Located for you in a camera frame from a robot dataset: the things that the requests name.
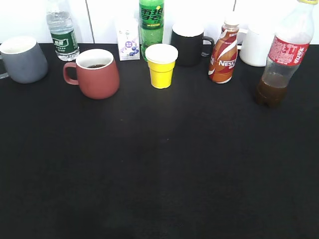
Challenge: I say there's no grey ceramic mug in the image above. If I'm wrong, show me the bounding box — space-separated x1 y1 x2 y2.
0 36 48 84

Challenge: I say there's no brown Nescafe coffee bottle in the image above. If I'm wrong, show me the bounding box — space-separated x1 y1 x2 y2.
208 12 239 84

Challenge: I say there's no black ceramic mug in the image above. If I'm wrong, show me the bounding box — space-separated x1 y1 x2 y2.
170 21 215 67

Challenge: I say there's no clear water bottle green label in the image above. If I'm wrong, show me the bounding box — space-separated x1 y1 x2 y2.
46 0 80 61

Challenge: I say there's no small white milk carton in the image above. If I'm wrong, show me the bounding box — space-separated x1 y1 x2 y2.
116 17 140 61

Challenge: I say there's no cola bottle red label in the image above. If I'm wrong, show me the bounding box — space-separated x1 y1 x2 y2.
255 0 318 107

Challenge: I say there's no white ceramic mug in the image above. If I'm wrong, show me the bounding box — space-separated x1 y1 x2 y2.
237 23 275 67

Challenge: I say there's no green sprite bottle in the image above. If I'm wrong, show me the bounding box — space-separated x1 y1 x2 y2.
139 0 164 61

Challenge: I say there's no red ceramic mug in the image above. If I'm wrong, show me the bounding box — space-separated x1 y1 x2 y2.
63 49 120 100

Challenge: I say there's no yellow paper cup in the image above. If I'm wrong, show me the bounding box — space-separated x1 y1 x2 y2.
145 43 178 89

